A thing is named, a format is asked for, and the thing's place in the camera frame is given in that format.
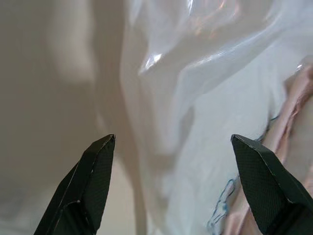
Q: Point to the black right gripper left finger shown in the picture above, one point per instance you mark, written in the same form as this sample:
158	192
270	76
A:
97	176

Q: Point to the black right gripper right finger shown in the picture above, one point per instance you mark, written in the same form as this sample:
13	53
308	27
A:
264	181

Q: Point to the pink fabric item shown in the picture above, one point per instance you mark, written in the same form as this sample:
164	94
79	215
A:
288	127

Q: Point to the clear printed plastic bag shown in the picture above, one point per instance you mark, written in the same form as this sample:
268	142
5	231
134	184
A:
195	98

